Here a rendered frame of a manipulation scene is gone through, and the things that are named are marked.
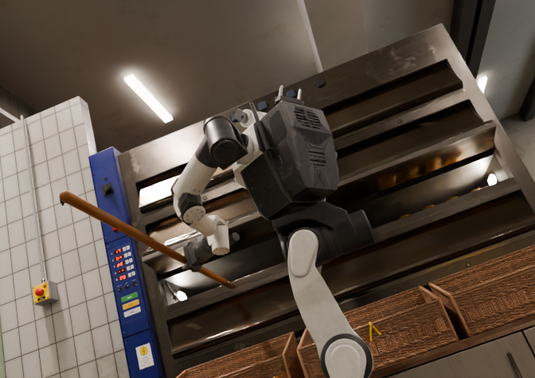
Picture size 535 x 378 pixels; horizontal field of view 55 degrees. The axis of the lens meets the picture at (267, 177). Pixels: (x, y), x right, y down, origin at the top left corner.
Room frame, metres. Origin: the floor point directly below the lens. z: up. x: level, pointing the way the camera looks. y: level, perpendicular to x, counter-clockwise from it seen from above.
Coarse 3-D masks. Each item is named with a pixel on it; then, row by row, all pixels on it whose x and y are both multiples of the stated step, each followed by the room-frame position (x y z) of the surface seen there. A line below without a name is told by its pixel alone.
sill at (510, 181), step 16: (480, 192) 2.37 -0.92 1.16; (432, 208) 2.39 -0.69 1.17; (448, 208) 2.38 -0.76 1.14; (384, 224) 2.42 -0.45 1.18; (400, 224) 2.41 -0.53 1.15; (256, 272) 2.48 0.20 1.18; (272, 272) 2.47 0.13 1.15; (224, 288) 2.50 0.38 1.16; (176, 304) 2.53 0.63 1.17; (192, 304) 2.52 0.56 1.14
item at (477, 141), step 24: (456, 144) 2.25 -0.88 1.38; (480, 144) 2.32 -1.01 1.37; (384, 168) 2.26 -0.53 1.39; (408, 168) 2.32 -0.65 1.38; (432, 168) 2.40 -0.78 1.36; (336, 192) 2.33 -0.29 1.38; (360, 192) 2.40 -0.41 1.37; (192, 240) 2.36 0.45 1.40; (240, 240) 2.50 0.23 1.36; (168, 264) 2.50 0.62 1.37
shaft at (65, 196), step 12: (72, 204) 1.18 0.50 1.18; (84, 204) 1.22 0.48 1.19; (96, 216) 1.30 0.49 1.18; (108, 216) 1.35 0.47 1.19; (120, 228) 1.44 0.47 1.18; (132, 228) 1.50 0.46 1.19; (144, 240) 1.60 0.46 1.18; (156, 240) 1.69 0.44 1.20; (168, 252) 1.79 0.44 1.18; (216, 276) 2.35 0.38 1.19
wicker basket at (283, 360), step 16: (288, 336) 2.45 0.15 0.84; (240, 352) 2.47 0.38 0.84; (256, 352) 2.45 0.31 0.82; (272, 352) 2.44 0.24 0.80; (288, 352) 2.13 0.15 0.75; (192, 368) 2.49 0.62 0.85; (208, 368) 2.47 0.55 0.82; (240, 368) 2.45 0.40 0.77; (256, 368) 1.99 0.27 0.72; (272, 368) 1.99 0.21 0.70; (288, 368) 1.99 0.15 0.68
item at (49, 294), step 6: (48, 282) 2.52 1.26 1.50; (36, 288) 2.52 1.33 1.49; (42, 288) 2.52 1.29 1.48; (48, 288) 2.52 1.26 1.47; (54, 288) 2.56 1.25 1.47; (42, 294) 2.52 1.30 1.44; (48, 294) 2.52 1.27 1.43; (54, 294) 2.56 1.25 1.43; (36, 300) 2.53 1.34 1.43; (42, 300) 2.52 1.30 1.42; (48, 300) 2.54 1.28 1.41; (54, 300) 2.57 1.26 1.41
